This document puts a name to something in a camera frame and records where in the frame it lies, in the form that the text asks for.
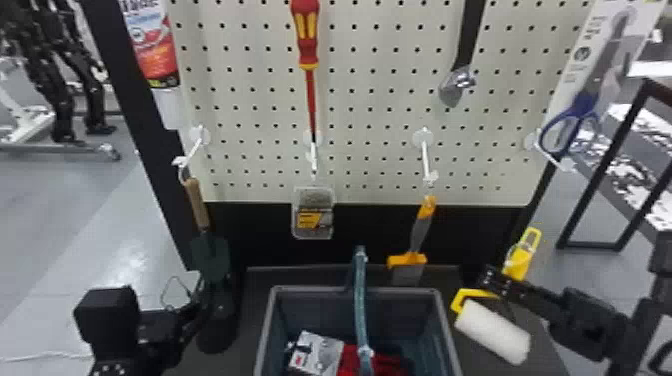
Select white pegboard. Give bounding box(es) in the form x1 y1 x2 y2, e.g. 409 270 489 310
78 0 597 287

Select red screwdriver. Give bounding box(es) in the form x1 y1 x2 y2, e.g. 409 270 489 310
289 0 322 176

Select black side table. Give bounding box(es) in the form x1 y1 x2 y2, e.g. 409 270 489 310
555 77 672 253

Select black wrench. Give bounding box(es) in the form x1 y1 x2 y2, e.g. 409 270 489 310
437 0 488 109

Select clear box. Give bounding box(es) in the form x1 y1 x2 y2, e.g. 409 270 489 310
290 185 336 242

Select wooden handled green trowel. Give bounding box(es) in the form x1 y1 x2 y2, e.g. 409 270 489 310
179 176 232 286

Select blue scissors on card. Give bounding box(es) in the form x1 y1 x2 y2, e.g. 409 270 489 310
536 0 669 160

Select orange scraper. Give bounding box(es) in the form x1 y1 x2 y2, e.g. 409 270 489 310
386 194 439 288

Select blue basket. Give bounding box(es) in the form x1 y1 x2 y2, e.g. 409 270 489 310
252 244 464 376

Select yellow paint roller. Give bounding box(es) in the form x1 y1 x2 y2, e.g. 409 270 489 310
449 226 544 367

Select black cable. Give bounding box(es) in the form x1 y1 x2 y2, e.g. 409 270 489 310
158 274 194 312

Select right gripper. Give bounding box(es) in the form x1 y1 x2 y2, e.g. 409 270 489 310
476 263 632 365

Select red card packet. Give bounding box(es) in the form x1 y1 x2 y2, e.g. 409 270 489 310
118 0 181 89

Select white tool packet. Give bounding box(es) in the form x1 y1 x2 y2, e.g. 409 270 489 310
284 330 346 376

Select red tool packet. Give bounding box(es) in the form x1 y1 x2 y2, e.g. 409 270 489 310
337 343 412 376

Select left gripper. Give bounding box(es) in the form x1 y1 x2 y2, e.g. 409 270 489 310
137 282 239 365

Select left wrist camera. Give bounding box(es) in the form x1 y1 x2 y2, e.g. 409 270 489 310
72 284 143 360

